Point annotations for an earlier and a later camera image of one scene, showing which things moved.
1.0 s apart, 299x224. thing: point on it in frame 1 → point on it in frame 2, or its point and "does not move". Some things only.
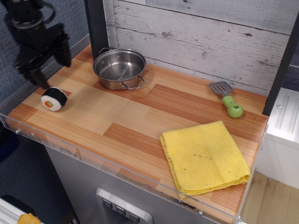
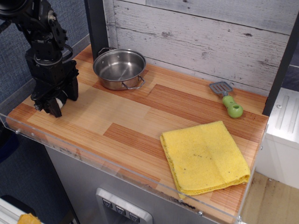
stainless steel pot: [119, 69] does not move
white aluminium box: [278, 158] does not move
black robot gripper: [35, 38] → [51, 76]
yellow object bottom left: [28, 219] does not move
